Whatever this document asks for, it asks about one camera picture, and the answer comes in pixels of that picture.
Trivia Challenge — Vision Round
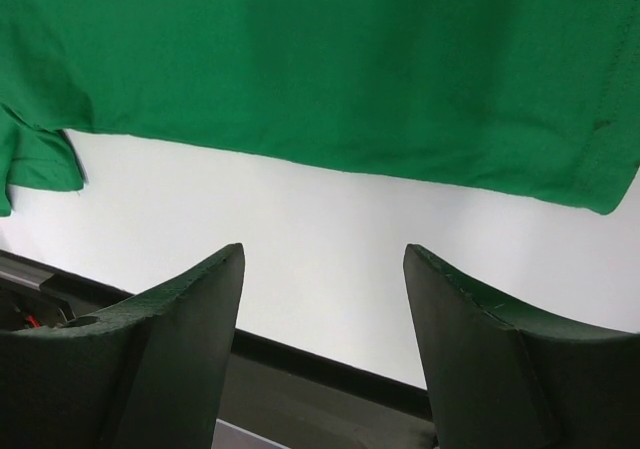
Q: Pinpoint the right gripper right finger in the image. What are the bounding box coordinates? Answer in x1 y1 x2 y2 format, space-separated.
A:
403 244 639 449

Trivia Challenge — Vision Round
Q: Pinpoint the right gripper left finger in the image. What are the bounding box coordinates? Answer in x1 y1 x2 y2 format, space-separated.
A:
1 243 245 448

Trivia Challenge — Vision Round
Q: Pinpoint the green t shirt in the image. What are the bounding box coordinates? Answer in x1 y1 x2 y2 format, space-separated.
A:
1 0 639 215

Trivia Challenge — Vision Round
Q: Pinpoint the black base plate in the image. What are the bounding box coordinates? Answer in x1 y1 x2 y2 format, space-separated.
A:
1 252 438 448

